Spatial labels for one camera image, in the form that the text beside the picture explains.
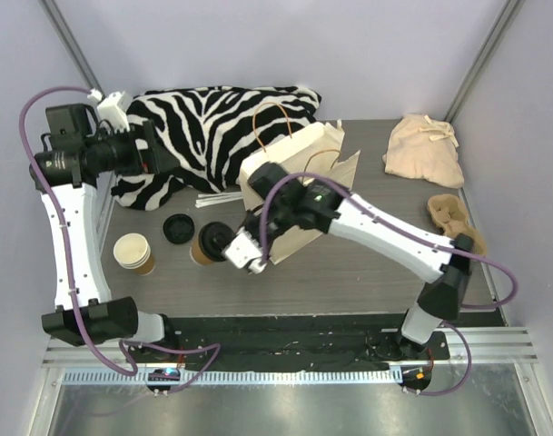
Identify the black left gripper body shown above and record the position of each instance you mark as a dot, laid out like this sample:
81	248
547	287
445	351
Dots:
151	146

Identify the white paper straw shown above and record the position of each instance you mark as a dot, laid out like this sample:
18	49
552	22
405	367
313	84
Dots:
205	200

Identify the black lid stack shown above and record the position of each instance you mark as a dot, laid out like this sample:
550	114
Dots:
178	228

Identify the zebra print cushion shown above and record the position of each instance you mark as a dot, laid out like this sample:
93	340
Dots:
208	132

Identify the single black cup lid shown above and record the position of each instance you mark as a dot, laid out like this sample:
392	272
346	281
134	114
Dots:
213	239

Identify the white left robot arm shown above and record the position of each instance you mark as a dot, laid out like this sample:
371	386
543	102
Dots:
80	145

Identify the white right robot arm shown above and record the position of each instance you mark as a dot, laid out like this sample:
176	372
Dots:
442	263

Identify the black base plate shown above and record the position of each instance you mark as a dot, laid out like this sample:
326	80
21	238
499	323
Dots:
311	343

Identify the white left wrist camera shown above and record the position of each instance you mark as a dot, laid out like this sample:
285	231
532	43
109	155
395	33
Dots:
112	108

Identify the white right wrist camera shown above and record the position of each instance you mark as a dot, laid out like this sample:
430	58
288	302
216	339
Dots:
244	253

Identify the beige cloth drawstring pouch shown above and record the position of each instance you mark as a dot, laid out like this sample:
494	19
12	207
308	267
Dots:
423	148

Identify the cream paper bag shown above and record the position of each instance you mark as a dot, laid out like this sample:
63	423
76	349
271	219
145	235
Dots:
303	181

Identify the white slotted cable duct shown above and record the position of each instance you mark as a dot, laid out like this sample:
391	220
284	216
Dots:
162	376

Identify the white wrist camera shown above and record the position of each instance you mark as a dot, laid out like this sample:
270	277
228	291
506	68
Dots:
244	253
112	108

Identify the brown paper cups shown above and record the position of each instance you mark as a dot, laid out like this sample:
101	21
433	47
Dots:
133	252

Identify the single brown paper cup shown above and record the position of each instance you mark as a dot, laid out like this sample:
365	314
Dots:
197	254

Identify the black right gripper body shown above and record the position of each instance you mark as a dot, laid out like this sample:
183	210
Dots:
256	222

